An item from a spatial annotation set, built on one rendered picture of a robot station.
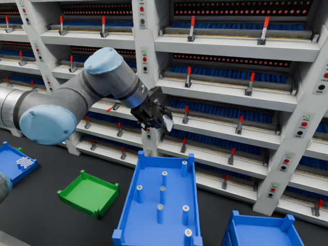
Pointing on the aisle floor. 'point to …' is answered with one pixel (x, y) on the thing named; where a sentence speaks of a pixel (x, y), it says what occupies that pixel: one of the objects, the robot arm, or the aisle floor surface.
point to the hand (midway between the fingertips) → (168, 125)
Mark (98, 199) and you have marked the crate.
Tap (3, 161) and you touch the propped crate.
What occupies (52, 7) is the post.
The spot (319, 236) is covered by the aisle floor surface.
